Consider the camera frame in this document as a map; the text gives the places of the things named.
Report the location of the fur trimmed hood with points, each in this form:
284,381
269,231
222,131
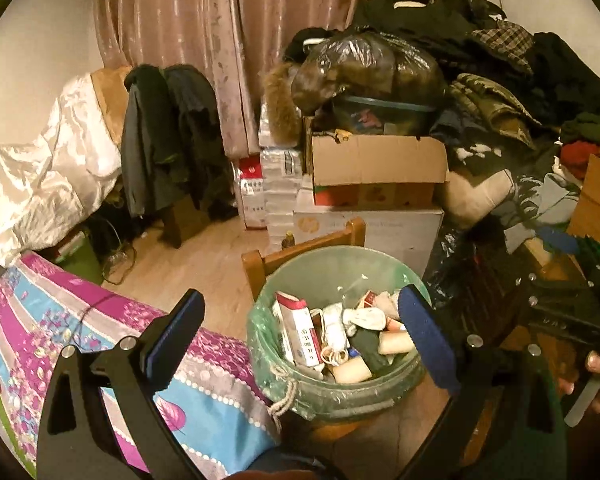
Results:
281,107

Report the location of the stack of white boxes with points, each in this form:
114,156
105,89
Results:
280,175

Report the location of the small brown bottle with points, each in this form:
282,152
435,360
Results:
289,240

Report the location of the tan blanket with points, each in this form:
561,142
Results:
107,102

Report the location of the white satin pillow right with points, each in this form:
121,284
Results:
45,170

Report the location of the plaid garment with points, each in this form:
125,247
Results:
507,40

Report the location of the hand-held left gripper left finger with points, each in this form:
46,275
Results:
175,342

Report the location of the red cigarette pack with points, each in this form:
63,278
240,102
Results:
300,332

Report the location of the full black plastic bag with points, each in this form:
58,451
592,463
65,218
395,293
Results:
367,70

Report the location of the open cardboard box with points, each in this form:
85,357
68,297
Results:
374,170

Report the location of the beige patterned curtain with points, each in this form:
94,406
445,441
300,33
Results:
260,20

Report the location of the green cloth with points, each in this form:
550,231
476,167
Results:
367,347

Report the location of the olive padded jacket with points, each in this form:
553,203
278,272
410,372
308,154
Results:
487,102

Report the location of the floral striped bed sheet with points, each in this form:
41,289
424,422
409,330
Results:
55,320

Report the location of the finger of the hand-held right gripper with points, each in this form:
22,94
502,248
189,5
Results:
554,315
559,241

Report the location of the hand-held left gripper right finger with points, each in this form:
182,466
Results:
429,340

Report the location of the dark jacket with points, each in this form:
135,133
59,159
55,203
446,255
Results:
167,140

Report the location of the teal plastic basin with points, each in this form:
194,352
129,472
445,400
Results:
384,110

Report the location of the green plastic crate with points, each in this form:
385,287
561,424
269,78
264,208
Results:
82,260

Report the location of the brown cardboard box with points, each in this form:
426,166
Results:
597,195

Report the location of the beige bag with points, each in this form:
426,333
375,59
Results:
479,195

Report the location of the pile of dark clothes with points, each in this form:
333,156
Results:
429,15

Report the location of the red white carton box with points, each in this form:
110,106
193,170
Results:
250,195

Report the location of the green lined trash bin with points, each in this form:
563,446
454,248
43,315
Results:
290,390

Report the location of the large white box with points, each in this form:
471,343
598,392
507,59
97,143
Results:
374,230

